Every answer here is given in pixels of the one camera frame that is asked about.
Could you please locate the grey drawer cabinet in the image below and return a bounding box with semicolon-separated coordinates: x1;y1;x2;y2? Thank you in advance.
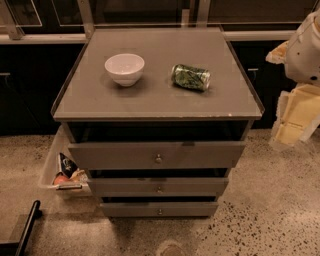
52;28;263;205

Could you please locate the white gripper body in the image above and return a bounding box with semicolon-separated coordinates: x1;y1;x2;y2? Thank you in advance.
269;83;320;149

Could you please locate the clear plastic bin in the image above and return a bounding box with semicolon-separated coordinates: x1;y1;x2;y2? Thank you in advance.
38;126;92;198

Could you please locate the black chip bag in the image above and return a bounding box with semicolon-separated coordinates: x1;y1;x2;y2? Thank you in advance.
58;153;78;178

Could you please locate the white ceramic bowl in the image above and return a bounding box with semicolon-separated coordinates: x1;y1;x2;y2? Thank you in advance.
104;53;145;87

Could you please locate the metal railing frame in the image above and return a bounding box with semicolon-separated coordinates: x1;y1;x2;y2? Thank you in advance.
0;0;320;44

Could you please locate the green soda can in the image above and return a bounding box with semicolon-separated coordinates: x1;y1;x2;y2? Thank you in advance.
171;64;211;92

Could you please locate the black bar object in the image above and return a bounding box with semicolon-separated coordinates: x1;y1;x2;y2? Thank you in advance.
0;200;42;256

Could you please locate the red apple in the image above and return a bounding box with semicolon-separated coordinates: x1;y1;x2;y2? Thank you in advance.
53;175;70;185

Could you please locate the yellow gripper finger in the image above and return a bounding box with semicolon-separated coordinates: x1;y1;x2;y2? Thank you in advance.
265;41;288;64

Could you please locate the grey drawer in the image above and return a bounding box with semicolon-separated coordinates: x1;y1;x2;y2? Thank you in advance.
68;141;245;170
88;177;229;197
100;202;218;217

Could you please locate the grey bottom drawer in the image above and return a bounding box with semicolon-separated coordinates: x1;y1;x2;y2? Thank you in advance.
100;202;218;217

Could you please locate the grey top drawer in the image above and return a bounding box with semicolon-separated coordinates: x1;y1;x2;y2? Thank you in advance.
68;141;245;170

